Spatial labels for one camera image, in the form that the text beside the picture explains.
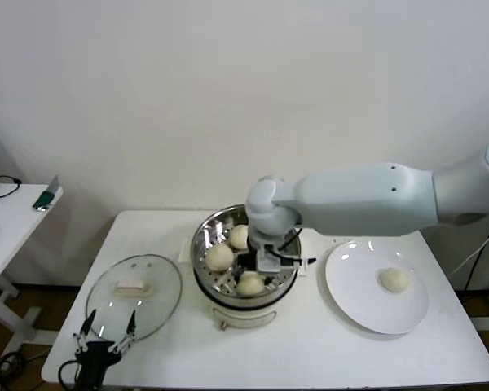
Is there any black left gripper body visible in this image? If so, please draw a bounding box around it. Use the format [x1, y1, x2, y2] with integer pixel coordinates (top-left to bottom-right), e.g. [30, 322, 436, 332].
[73, 340, 123, 391]

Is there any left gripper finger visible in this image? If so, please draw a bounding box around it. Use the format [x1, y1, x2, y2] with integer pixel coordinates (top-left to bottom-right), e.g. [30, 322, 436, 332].
[108, 310, 138, 354]
[72, 309, 98, 354]

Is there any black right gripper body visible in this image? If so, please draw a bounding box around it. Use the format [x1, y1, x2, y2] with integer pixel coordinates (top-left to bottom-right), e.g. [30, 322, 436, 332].
[240, 239, 271, 283]

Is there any white steamed baozi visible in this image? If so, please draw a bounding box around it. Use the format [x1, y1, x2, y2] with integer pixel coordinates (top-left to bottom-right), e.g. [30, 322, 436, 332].
[229, 225, 252, 250]
[205, 244, 234, 273]
[236, 271, 266, 297]
[377, 267, 412, 293]

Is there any glass lid with cream handle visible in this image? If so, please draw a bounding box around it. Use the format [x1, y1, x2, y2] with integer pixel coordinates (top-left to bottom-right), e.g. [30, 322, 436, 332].
[85, 254, 183, 341]

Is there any stainless steel steamer basket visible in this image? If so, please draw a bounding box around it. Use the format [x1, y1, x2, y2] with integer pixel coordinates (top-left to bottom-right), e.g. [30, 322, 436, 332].
[178, 204, 314, 301]

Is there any white electric cooker base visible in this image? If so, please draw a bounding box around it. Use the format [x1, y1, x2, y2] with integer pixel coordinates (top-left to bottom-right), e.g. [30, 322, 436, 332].
[193, 260, 311, 332]

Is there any white round plate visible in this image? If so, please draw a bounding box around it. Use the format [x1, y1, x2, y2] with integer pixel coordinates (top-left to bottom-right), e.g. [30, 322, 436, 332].
[324, 240, 430, 336]

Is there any white side table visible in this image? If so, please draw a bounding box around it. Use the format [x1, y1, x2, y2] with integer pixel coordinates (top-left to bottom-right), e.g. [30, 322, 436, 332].
[0, 182, 64, 358]

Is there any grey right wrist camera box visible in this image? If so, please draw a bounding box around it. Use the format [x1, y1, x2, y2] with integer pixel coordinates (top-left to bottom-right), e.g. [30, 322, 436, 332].
[255, 247, 285, 275]

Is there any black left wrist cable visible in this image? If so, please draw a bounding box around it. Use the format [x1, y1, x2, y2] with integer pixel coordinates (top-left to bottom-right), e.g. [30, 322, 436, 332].
[58, 360, 81, 391]

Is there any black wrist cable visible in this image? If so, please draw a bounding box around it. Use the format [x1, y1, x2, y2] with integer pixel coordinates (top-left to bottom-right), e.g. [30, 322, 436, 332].
[268, 227, 318, 268]
[58, 360, 81, 391]

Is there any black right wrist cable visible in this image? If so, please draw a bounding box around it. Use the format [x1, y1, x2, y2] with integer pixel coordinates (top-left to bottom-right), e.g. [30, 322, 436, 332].
[268, 227, 318, 268]

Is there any black floor cable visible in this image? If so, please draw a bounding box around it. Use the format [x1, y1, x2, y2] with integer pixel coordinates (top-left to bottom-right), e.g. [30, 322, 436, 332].
[0, 311, 46, 386]

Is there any black looped cable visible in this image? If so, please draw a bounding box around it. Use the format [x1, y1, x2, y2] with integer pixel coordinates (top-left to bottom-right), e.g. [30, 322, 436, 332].
[0, 174, 24, 200]

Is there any black hanging cable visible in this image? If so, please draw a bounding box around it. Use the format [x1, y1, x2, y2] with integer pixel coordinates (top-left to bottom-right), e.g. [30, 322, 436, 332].
[460, 239, 489, 305]

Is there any white hanging cable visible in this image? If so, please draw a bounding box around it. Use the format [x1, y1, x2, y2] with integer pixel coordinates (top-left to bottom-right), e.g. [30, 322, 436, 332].
[451, 227, 489, 277]

